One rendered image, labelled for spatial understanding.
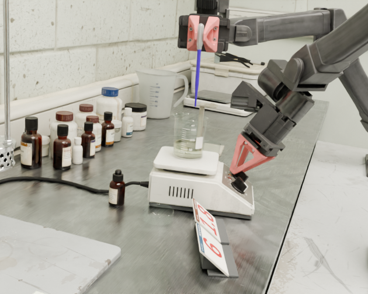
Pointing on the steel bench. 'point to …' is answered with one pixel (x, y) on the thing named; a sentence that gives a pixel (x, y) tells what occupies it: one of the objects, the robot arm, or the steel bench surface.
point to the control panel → (233, 188)
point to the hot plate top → (166, 157)
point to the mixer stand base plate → (42, 258)
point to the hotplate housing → (196, 192)
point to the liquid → (197, 74)
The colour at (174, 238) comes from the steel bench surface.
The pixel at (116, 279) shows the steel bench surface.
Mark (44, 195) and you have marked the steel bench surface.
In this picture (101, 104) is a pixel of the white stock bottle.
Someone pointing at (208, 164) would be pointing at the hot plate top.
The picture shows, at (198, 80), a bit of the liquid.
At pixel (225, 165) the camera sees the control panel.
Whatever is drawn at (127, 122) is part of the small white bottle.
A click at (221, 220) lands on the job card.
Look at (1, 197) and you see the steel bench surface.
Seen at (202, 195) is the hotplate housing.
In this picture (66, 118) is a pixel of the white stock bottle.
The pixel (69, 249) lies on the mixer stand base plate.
